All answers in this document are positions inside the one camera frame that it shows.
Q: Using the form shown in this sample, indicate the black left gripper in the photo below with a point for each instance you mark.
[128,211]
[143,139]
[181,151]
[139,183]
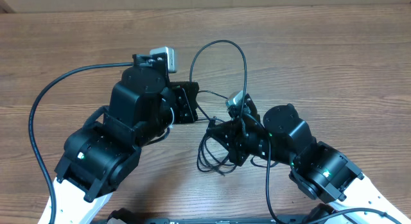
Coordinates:
[184,94]

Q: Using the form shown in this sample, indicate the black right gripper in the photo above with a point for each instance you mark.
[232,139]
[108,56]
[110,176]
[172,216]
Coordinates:
[227,133]

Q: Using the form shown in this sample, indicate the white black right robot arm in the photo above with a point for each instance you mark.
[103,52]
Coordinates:
[320,171]

